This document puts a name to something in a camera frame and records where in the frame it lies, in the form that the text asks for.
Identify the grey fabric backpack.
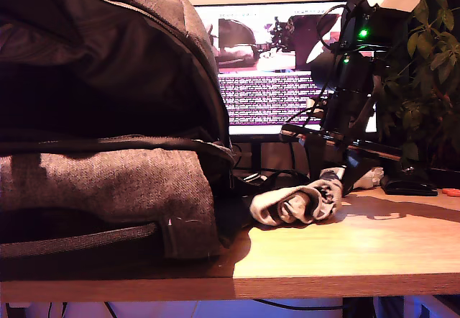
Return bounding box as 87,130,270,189
0,0,269,261

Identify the pair of grey socks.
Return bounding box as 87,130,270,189
249,168,346,226

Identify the black cable under table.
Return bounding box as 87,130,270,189
255,299,345,312

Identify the black table leg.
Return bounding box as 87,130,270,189
343,298,377,318

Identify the monitor showing camera feeds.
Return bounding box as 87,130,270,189
193,1,379,173

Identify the green leafy potted plant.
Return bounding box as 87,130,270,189
373,0,460,189

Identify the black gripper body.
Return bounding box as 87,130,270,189
280,88,403,160

